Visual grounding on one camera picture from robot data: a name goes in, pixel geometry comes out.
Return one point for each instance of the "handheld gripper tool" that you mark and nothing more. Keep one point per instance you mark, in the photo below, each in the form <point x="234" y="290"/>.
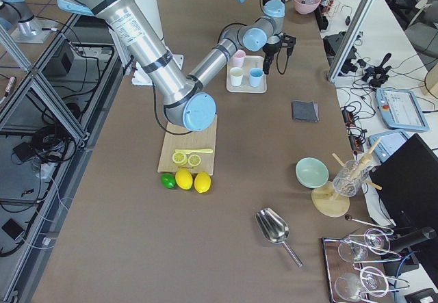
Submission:
<point x="376" y="76"/>

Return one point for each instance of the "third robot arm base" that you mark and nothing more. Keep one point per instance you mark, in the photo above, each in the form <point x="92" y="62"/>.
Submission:
<point x="17" y="13"/>

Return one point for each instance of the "green lime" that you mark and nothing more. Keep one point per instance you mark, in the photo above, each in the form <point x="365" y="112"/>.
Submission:
<point x="168" y="180"/>

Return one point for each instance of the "whole yellow lemon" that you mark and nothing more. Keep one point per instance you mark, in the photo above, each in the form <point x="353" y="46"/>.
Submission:
<point x="184" y="179"/>

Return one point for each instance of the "shiny metal scoop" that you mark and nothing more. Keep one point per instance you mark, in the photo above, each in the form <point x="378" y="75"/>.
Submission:
<point x="275" y="229"/>

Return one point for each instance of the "wooden cutting board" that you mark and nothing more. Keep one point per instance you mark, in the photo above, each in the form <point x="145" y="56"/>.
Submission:
<point x="205" y="139"/>

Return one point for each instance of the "mint green bowl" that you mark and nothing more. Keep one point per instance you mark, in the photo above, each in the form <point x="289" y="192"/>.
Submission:
<point x="311" y="172"/>

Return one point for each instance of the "chrome wine glass rack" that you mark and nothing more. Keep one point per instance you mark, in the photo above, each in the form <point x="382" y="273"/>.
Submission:
<point x="335" y="267"/>

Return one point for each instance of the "clear textured glass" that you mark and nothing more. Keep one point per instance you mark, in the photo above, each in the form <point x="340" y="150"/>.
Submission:
<point x="350" y="178"/>

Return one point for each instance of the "dark grey folded cloth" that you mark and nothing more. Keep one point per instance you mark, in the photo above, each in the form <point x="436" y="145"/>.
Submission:
<point x="305" y="111"/>

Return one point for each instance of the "cream rabbit tray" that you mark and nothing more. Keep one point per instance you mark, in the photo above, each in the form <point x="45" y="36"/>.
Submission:
<point x="250" y="61"/>

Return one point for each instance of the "pale yellow white cup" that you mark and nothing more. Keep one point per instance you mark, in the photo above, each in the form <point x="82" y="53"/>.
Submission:
<point x="236" y="76"/>

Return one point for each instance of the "wooden stand round base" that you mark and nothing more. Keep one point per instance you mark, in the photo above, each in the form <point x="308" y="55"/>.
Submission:
<point x="328" y="202"/>

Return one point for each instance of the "black monitor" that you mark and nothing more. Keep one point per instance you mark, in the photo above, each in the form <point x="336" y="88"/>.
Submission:
<point x="409" y="184"/>

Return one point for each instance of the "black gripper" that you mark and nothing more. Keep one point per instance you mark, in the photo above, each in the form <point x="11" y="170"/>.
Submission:
<point x="271" y="48"/>

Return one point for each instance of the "yellow plastic knife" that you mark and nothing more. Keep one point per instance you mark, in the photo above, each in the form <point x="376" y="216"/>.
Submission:
<point x="190" y="151"/>

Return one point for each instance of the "wine glass on rack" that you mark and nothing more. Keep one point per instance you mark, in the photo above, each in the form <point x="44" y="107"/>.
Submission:
<point x="357" y="247"/>

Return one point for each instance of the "aluminium frame post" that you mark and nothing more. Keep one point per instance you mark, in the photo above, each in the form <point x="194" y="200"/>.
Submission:
<point x="362" y="11"/>

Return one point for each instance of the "light blue cup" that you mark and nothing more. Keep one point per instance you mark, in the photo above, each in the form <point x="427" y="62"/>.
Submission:
<point x="255" y="76"/>

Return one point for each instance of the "blue teach pendant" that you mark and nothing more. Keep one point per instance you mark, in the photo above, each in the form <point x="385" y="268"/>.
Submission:
<point x="390" y="142"/>
<point x="400" y="110"/>

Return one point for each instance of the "pink cup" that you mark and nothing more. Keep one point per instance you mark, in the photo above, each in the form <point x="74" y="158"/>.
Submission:
<point x="238" y="58"/>

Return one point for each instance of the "pink bowl with ice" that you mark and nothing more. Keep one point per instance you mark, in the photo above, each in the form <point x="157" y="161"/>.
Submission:
<point x="306" y="7"/>

